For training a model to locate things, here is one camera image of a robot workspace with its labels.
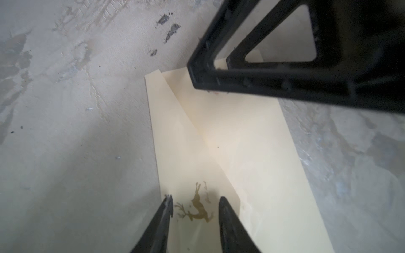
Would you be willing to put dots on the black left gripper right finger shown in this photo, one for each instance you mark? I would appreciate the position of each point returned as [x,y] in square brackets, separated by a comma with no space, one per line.
[233,236]

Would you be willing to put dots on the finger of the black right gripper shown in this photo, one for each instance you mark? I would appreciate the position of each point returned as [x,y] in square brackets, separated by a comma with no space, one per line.
[324,31]
[359,63]

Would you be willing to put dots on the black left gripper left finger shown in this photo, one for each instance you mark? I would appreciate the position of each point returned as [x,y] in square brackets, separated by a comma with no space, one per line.
[155,237]

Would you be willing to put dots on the tan manila envelope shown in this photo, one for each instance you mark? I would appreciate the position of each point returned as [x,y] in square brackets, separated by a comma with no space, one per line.
[210,145]

